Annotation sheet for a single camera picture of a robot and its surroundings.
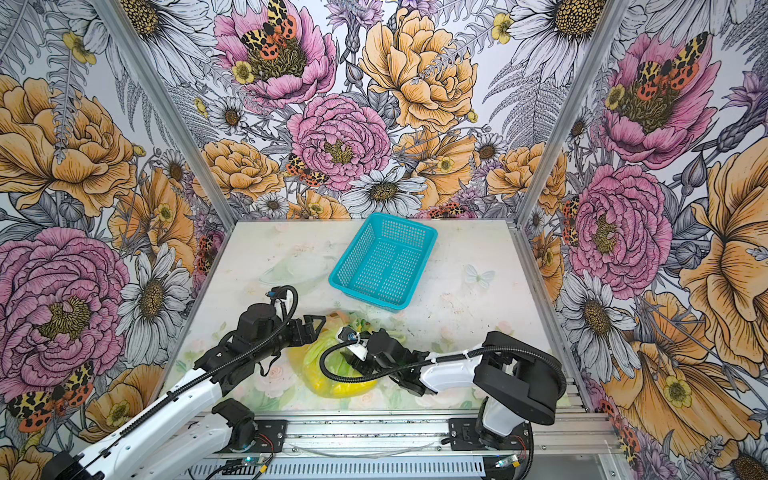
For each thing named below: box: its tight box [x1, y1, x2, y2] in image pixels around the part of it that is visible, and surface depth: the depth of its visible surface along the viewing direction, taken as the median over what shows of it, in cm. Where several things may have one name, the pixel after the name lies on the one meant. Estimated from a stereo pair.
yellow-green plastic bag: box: [288, 312, 377, 399], surface depth 79 cm
